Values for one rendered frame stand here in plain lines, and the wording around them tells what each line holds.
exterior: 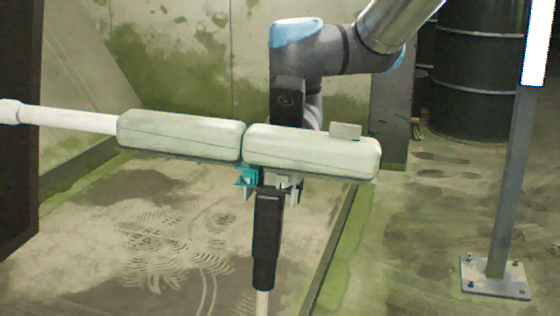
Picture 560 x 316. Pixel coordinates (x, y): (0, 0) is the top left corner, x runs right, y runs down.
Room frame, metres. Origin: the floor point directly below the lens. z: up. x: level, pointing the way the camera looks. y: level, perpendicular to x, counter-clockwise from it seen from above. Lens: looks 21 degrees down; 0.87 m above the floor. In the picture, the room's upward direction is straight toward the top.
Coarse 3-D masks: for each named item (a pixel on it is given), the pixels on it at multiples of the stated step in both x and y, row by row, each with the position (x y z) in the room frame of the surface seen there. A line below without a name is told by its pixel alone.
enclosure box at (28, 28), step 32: (0, 0) 0.73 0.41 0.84; (32, 0) 0.71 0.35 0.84; (0, 32) 0.73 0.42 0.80; (32, 32) 0.69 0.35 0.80; (0, 64) 0.73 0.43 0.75; (32, 64) 0.69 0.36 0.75; (0, 96) 0.73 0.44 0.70; (32, 96) 0.70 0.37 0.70; (0, 128) 0.73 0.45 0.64; (32, 128) 0.70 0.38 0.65; (0, 160) 0.73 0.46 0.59; (32, 160) 0.70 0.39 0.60; (0, 192) 0.74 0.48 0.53; (32, 192) 0.71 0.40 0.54; (0, 224) 0.72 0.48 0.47; (32, 224) 0.71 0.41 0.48; (0, 256) 0.63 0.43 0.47
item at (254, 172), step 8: (240, 160) 0.55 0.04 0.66; (240, 168) 0.53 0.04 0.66; (248, 168) 0.53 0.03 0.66; (256, 168) 0.53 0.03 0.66; (240, 176) 0.55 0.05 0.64; (248, 176) 0.53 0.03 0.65; (256, 176) 0.53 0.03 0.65; (240, 184) 0.53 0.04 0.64; (248, 184) 0.53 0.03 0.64; (256, 184) 0.53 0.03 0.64
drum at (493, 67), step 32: (448, 0) 2.63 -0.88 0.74; (480, 0) 2.48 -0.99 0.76; (512, 0) 2.43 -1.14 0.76; (448, 32) 2.60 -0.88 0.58; (480, 32) 2.47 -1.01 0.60; (512, 32) 2.43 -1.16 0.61; (448, 64) 2.58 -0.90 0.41; (480, 64) 2.46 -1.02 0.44; (512, 64) 2.43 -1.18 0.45; (448, 96) 2.57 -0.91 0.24; (480, 96) 2.45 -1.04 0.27; (512, 96) 2.44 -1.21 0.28; (448, 128) 2.55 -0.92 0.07; (480, 128) 2.44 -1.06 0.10
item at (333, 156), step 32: (64, 128) 0.58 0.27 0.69; (96, 128) 0.57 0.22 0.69; (128, 128) 0.55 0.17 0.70; (160, 128) 0.54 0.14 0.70; (192, 128) 0.54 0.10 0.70; (224, 128) 0.54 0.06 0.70; (256, 128) 0.54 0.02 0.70; (288, 128) 0.55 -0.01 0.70; (352, 128) 0.53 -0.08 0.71; (192, 160) 0.54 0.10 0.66; (224, 160) 0.54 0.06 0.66; (256, 160) 0.53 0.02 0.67; (288, 160) 0.52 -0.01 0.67; (320, 160) 0.51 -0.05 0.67; (352, 160) 0.51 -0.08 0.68; (256, 192) 0.54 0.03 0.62; (288, 192) 0.52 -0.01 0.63; (256, 224) 0.53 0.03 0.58; (256, 256) 0.53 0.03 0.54; (256, 288) 0.53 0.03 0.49
